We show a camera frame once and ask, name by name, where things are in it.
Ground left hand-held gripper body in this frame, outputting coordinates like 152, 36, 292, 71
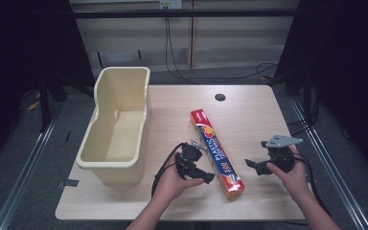
174, 139, 208, 180

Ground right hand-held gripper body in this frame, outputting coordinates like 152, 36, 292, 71
261, 134, 304, 175

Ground red and blue plastic wrap box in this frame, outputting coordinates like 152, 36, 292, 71
190, 108, 246, 201

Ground cream plastic bin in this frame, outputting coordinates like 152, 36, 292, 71
76, 66, 151, 185

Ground person's right hand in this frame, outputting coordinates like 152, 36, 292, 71
265, 145, 311, 204

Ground person's left hand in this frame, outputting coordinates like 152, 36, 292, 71
151, 159, 205, 207

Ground grey tape piece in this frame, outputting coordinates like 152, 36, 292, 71
56, 178, 81, 189

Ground black metal stand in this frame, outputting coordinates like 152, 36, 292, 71
37, 71, 68, 133

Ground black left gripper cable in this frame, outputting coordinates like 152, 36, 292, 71
150, 142, 186, 199

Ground black floor cables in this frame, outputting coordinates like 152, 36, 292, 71
286, 94, 322, 137

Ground metal floor rail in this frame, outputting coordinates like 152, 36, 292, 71
287, 95, 368, 230
0, 116, 58, 230

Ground black wall cable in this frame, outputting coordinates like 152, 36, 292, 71
164, 15, 280, 82

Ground black horizontal frame bar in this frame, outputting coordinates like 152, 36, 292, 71
71, 9, 301, 19

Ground white wall socket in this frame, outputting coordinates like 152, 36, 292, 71
158, 0, 183, 10

